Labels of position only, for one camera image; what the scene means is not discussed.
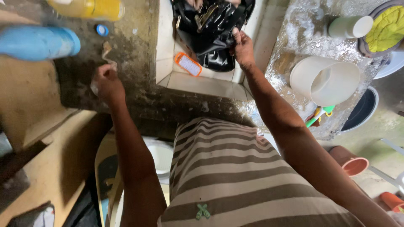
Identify orange plastic container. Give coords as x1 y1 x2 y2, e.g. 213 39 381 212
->
379 191 404 212

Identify yellow cloth in basin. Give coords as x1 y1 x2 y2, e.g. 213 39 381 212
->
357 0 404 58

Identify white plate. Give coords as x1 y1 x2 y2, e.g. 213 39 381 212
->
373 51 404 80

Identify terracotta plastic cup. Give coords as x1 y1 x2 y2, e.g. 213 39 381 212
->
328 145 370 177

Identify orange scrubbing brush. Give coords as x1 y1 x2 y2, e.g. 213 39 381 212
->
174 52 202 77

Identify black round basin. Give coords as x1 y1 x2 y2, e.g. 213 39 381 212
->
340 86 379 133

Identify green and yellow toothbrushes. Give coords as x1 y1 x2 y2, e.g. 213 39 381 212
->
305 105 336 128

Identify person's right hand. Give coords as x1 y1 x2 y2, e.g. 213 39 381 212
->
229 27 256 68

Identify striped beige dress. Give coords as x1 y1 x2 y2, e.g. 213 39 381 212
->
157 117 367 227

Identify yellow liquid bottle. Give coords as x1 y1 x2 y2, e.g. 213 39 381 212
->
47 0 125 21

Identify white plastic bucket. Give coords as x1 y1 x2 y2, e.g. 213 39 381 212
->
142 136 175 185

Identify large cream plastic cup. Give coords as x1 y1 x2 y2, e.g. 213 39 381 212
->
289 56 361 107

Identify beige wet rag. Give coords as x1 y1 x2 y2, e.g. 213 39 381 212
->
90 41 118 96

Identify black glossy handbag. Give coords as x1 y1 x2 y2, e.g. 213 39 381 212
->
171 0 256 73

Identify person's left hand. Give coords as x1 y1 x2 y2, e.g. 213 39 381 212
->
94 64 126 103

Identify small white plastic cup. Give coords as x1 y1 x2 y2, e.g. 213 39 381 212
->
328 15 374 39

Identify blue plastic bottle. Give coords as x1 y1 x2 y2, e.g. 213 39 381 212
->
0 25 81 62

